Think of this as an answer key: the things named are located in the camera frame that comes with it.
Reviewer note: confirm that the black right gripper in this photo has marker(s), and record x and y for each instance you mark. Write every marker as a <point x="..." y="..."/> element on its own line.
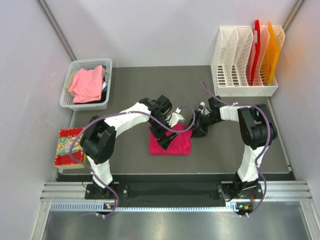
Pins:
<point x="201" y="130"/>

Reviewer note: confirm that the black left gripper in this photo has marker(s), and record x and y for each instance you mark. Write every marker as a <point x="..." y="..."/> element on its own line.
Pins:
<point x="161" y="137"/>

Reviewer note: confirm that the magenta t shirt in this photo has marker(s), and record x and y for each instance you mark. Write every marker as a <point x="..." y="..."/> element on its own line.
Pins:
<point x="181" y="145"/>

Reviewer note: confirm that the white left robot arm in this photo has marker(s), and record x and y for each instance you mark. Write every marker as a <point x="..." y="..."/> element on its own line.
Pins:
<point x="98" y="141"/>

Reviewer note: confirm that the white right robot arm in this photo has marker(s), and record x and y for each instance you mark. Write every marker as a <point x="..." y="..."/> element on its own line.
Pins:
<point x="257" y="130"/>

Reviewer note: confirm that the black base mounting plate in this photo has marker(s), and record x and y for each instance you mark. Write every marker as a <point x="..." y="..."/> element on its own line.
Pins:
<point x="168" y="190"/>

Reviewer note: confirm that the white file organiser rack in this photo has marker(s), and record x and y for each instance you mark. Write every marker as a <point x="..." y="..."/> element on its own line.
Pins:
<point x="229" y="67"/>

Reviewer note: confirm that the light pink t shirt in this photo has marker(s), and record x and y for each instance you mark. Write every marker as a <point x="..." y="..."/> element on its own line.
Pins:
<point x="87" y="85"/>

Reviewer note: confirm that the white plastic laundry basket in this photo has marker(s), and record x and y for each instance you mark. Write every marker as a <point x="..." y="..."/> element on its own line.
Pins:
<point x="66" y="98"/>

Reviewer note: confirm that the red and green book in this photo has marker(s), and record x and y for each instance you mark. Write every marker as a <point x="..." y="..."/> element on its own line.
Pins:
<point x="63" y="161"/>

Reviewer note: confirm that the beige cloth in basket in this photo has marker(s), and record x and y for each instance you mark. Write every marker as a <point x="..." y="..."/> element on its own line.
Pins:
<point x="70" y="82"/>

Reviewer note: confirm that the orange plastic folder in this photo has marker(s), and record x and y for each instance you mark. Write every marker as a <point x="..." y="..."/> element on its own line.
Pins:
<point x="272" y="53"/>

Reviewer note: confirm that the red plastic folder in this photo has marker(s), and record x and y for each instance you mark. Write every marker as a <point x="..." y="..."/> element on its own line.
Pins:
<point x="254" y="53"/>

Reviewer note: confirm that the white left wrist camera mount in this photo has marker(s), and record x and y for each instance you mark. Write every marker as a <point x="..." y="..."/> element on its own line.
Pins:
<point x="175" y="118"/>

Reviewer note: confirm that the grey slotted cable duct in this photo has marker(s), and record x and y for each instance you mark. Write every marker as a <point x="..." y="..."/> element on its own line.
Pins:
<point x="105" y="208"/>

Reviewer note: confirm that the aluminium frame rail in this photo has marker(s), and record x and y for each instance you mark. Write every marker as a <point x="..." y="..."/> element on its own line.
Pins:
<point x="275" y="191"/>

